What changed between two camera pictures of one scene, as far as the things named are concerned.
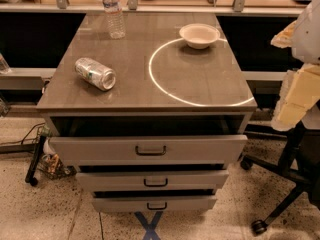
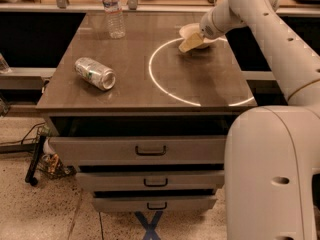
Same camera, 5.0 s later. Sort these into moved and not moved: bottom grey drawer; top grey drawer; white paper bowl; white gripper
Moved: white gripper
Not moved: top grey drawer; bottom grey drawer; white paper bowl
